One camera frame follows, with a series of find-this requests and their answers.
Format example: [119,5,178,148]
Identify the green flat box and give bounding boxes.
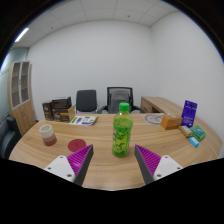
[189,124,207,142]

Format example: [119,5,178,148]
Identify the black striped box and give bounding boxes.
[51,96,73,110]

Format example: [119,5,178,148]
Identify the flat round red coaster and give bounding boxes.
[67,138,87,153]

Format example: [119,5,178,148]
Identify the kraft brown cardboard box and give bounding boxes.
[52,105,76,123]

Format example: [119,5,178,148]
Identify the orange box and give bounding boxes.
[160,114,184,131]

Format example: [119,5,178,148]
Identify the grey mesh office chair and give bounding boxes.
[97,86,146,115]

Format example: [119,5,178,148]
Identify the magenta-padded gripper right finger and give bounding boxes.
[133,143,184,185]

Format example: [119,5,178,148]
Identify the tall dark brown box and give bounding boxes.
[41,99,55,122]

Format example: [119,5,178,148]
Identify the wooden side desk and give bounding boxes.
[140,96,183,116]

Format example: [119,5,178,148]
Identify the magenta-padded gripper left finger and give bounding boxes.
[43,143,95,187]

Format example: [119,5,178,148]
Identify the black office chair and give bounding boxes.
[73,89,99,115]

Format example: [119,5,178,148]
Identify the white and brown ceramic cup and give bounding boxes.
[38,124,58,147]

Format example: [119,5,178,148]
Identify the small blue box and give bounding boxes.
[188,136,200,148]

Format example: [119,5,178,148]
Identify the ceiling light panel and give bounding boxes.
[14,27,30,43]

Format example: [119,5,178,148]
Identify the wooden shelf cabinet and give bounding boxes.
[7,60,37,137]

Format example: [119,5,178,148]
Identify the white printed leaflet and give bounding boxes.
[68,115,99,127]

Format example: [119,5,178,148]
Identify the small tan box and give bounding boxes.
[177,124,194,139]

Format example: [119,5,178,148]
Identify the black sofa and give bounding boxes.
[0,115,22,160]

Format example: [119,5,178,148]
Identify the green drink bottle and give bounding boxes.
[112,102,134,159]

